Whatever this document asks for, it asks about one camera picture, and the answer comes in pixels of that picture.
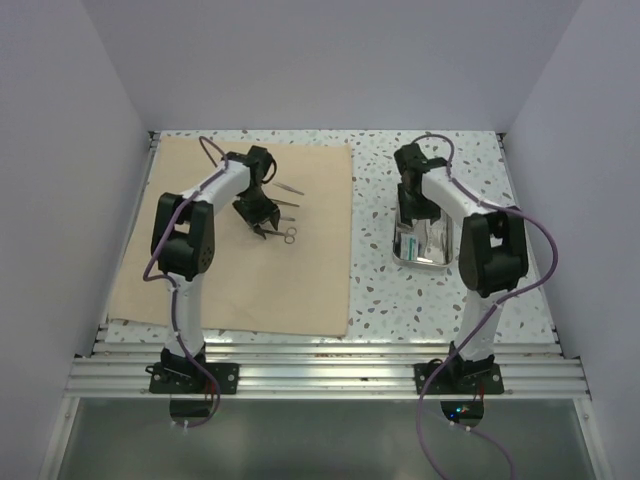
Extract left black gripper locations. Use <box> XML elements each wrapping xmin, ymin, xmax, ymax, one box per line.
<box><xmin>232</xmin><ymin>187</ymin><xmax>280</xmax><ymax>236</ymax></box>

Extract steel surgical scissors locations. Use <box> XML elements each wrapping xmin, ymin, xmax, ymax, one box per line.
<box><xmin>265</xmin><ymin>227</ymin><xmax>297</xmax><ymax>244</ymax></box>

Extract green white sachet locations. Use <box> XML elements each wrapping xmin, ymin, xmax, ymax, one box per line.
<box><xmin>398</xmin><ymin>233</ymin><xmax>420</xmax><ymax>261</ymax></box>

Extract white printed sachet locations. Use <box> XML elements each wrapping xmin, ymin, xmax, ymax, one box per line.
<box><xmin>417</xmin><ymin>221</ymin><xmax>451</xmax><ymax>265</ymax></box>

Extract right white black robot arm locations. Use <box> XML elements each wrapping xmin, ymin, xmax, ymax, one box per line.
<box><xmin>392</xmin><ymin>143</ymin><xmax>529</xmax><ymax>395</ymax></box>

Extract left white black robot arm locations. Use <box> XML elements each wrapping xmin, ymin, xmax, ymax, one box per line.
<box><xmin>143</xmin><ymin>146</ymin><xmax>281</xmax><ymax>393</ymax></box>

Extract short steel tweezers top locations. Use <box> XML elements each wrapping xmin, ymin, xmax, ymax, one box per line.
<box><xmin>273</xmin><ymin>182</ymin><xmax>305</xmax><ymax>196</ymax></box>

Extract stainless steel tray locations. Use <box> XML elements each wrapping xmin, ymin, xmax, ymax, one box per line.
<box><xmin>392</xmin><ymin>202</ymin><xmax>454</xmax><ymax>269</ymax></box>

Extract beige cloth mat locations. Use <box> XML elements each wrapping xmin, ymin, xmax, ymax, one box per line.
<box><xmin>108</xmin><ymin>136</ymin><xmax>352</xmax><ymax>337</ymax></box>

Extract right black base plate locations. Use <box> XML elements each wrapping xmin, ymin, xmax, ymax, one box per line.
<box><xmin>425</xmin><ymin>361</ymin><xmax>505</xmax><ymax>396</ymax></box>

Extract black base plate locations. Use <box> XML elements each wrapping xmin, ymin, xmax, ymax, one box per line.
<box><xmin>425</xmin><ymin>361</ymin><xmax>505</xmax><ymax>396</ymax></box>
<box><xmin>145</xmin><ymin>363</ymin><xmax>240</xmax><ymax>395</ymax></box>

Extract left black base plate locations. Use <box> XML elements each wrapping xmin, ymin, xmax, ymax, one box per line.
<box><xmin>145</xmin><ymin>363</ymin><xmax>240</xmax><ymax>395</ymax></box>

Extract aluminium rail frame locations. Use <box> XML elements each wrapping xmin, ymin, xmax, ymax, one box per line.
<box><xmin>41</xmin><ymin>130</ymin><xmax>612</xmax><ymax>479</ymax></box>

